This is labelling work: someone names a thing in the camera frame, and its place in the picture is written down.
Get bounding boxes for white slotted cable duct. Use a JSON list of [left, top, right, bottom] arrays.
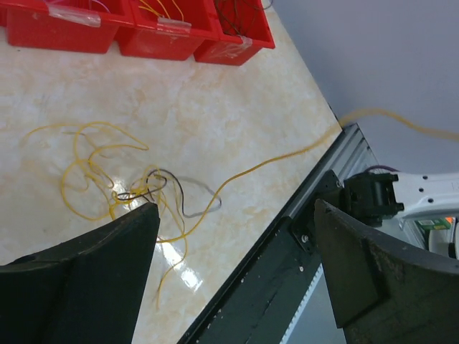
[[280, 264, 323, 344]]

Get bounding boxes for aluminium frame rail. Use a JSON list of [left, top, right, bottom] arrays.
[[281, 124, 377, 217]]

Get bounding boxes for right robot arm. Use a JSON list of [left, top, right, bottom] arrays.
[[340, 171, 458, 227]]

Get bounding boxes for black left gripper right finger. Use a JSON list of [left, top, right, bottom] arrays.
[[314, 200, 458, 343]]

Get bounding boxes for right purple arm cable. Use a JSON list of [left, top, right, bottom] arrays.
[[365, 163, 401, 175]]

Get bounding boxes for tangled wire bundle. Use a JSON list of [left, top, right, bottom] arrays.
[[21, 121, 223, 311]]

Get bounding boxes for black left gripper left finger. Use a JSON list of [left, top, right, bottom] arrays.
[[1, 203, 160, 343]]

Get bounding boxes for red three-compartment bin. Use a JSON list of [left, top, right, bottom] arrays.
[[1, 1, 275, 66]]

